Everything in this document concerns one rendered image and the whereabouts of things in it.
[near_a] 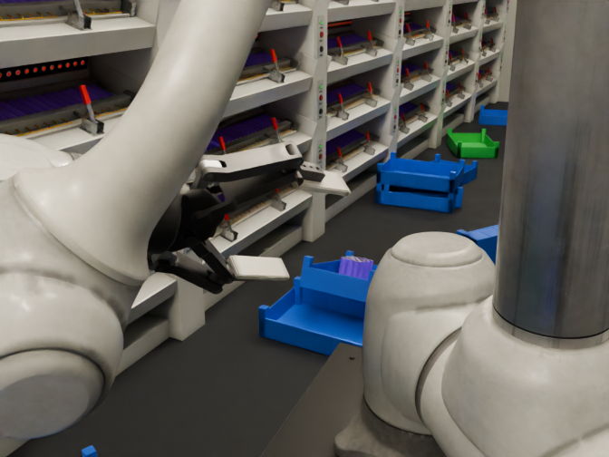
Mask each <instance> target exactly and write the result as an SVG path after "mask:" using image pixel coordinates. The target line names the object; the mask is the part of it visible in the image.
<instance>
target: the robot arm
mask: <svg viewBox="0 0 609 457"><path fill-rule="evenodd" d="M271 1H272V0H181V1H180V3H179V7H178V9H177V11H176V13H175V15H174V17H173V19H172V22H171V24H170V26H169V30H168V31H167V33H166V36H165V38H164V40H163V42H162V45H161V47H160V49H159V52H158V54H157V56H156V58H155V61H154V63H153V65H152V66H151V68H150V71H149V73H148V75H147V77H146V79H145V81H144V83H143V85H142V86H141V87H140V90H139V92H138V93H137V95H136V97H135V98H134V100H133V101H132V103H131V104H130V106H129V108H128V109H127V111H126V112H125V113H124V114H123V115H122V116H121V118H120V119H119V120H118V122H117V123H116V124H115V125H114V126H113V127H112V128H111V130H110V131H109V132H108V133H107V134H106V135H105V136H104V137H103V138H102V139H101V140H100V141H99V142H98V143H97V144H96V145H95V146H94V147H92V148H91V149H90V150H89V151H87V152H86V153H85V154H83V155H82V154H80V153H75V152H74V153H68V152H63V151H56V150H54V149H51V148H48V147H45V146H43V145H42V144H40V143H38V142H36V141H32V140H28V139H24V138H20V137H16V136H13V135H8V134H3V133H0V436H1V437H5V438H9V439H34V438H41V437H44V436H48V435H52V434H55V433H58V432H61V431H63V430H65V429H67V428H69V427H71V426H73V425H74V424H76V423H78V422H79V421H80V420H81V419H83V418H84V417H86V416H87V415H88V414H90V413H91V412H93V411H94V410H95V409H96V408H97V407H98V406H99V405H100V404H101V403H102V401H103V400H104V398H105V397H106V395H107V394H108V392H109V391H110V389H111V386H112V384H113V382H114V379H115V376H116V374H117V372H118V369H119V366H120V362H121V356H122V351H123V332H124V330H125V328H126V326H127V324H128V319H129V315H130V312H131V308H132V305H133V303H134V301H135V299H136V297H137V295H138V294H139V292H140V289H141V287H142V285H143V283H144V282H145V281H146V280H147V279H148V277H149V275H150V272H149V266H148V261H147V254H150V256H151V259H152V263H153V266H154V268H155V271H156V272H160V273H168V274H173V275H175V276H177V277H180V278H182V279H185V280H187V281H188V282H190V283H192V284H194V285H196V286H198V287H201V288H203V289H205V290H207V291H208V292H210V293H212V294H215V295H216V294H219V293H221V292H222V291H223V288H222V287H223V286H224V285H225V284H230V283H232V282H234V281H255V280H257V279H263V280H288V278H290V277H289V275H288V272H287V270H286V268H285V265H284V263H283V261H282V259H281V258H261V257H246V256H230V257H229V259H228V260H229V263H230V264H228V262H227V258H226V257H223V256H222V255H221V253H220V252H219V251H218V250H217V249H216V248H215V246H214V245H213V244H212V243H211V242H210V241H209V238H213V237H214V235H215V233H216V231H217V226H218V225H219V224H220V223H221V222H222V221H223V219H224V217H225V215H226V214H228V213H230V212H232V211H234V210H236V209H237V205H239V204H241V203H244V202H246V201H248V200H251V199H254V198H256V197H259V196H261V195H263V194H266V193H267V192H270V191H272V190H276V189H278V188H281V187H283V186H285V185H287V184H290V183H291V184H292V185H293V187H294V189H297V190H309V191H315V192H322V193H328V194H334V195H341V196H348V195H349V193H350V190H349V189H348V187H347V185H346V184H345V182H344V180H343V178H342V176H341V175H340V173H336V172H330V171H325V170H322V168H321V166H319V165H318V164H315V163H311V162H310V163H309V162H305V160H304V158H303V156H302V154H301V152H300V151H299V150H298V148H297V146H296V145H295V143H294V142H293V141H286V142H281V143H277V144H273V145H268V146H264V147H260V148H255V149H251V150H246V151H239V152H234V153H230V154H226V155H221V156H219V155H205V154H204V152H205V150H206V148H207V146H208V145H209V143H210V141H211V139H212V137H213V135H214V133H215V131H216V129H217V127H218V125H219V123H220V121H221V118H222V116H223V114H224V112H225V110H226V108H227V105H228V103H229V100H230V98H231V96H232V93H233V91H234V89H235V87H236V85H237V81H238V79H239V76H240V74H241V73H242V70H243V68H244V65H245V63H246V61H247V57H248V56H249V53H250V51H251V48H252V46H253V44H254V41H255V40H256V36H257V34H258V31H259V29H260V27H261V24H262V23H263V21H264V18H265V16H266V12H267V10H268V7H269V6H270V4H271ZM197 165H198V172H197V174H196V177H195V179H194V180H189V181H187V180H188V178H189V176H190V174H191V173H192V171H193V170H194V169H195V167H196V166H197ZM282 170H285V172H282ZM219 192H222V193H223V194H224V197H225V199H226V200H225V201H224V202H222V203H221V201H220V199H219V197H218V196H217V195H216V194H217V193H219ZM183 248H191V249H192V250H193V252H194V253H195V254H196V255H197V256H198V257H199V258H202V259H203V260H204V261H205V262H206V263H207V264H208V265H209V267H210V268H209V267H206V266H204V265H202V264H200V263H198V262H197V261H196V260H194V259H192V258H189V257H187V256H185V255H184V254H182V253H180V252H179V250H181V249H183ZM362 372H363V396H362V402H361V404H360V406H359V407H358V409H357V411H356V413H355V414H354V416H353V418H352V420H351V421H350V422H349V424H348V425H347V426H346V427H345V428H344V429H343V430H342V431H341V432H340V433H338V434H337V435H336V437H335V439H334V451H335V453H336V454H337V455H338V456H340V457H609V0H517V10H516V21H515V32H514V43H513V55H512V66H511V77H510V88H509V100H508V111H507V132H506V143H505V155H504V166H503V177H502V188H501V200H500V211H499V222H498V243H497V254H496V265H494V263H493V262H492V260H491V259H490V257H489V256H488V254H487V253H486V252H485V251H484V250H483V249H482V248H480V247H479V246H477V245H476V244H475V243H474V242H473V241H472V240H470V239H469V238H465V237H463V236H461V235H457V234H453V233H447V232H421V233H416V234H411V235H409V236H407V237H405V238H402V239H401V240H399V241H398V242H397V243H396V244H395V245H394V246H393V248H390V249H388V250H387V252H386V253H385V255H384V256H383V258H382V260H381V261H380V263H379V265H378V267H377V268H376V270H375V272H374V275H373V277H372V281H371V284H370V286H369V289H368V293H367V297H366V304H365V311H364V320H363V333H362Z"/></svg>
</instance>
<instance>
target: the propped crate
mask: <svg viewBox="0 0 609 457"><path fill-rule="evenodd" d="M345 256H346V257H347V256H349V257H351V256H354V252H353V251H350V250H348V251H346V254H345ZM313 262H314V257H310V256H304V262H303V267H302V274H301V279H300V287H304V288H308V289H312V290H315V291H320V292H324V293H327V294H331V295H335V296H339V297H345V298H350V299H353V300H357V301H361V302H364V303H366V297H367V293H368V289H369V286H370V284H371V281H372V277H373V275H374V272H375V270H376V268H377V267H378V265H372V270H370V273H369V278H368V280H366V279H361V278H358V277H350V276H346V275H342V274H339V267H340V262H341V259H340V260H335V261H328V262H323V263H316V264H313Z"/></svg>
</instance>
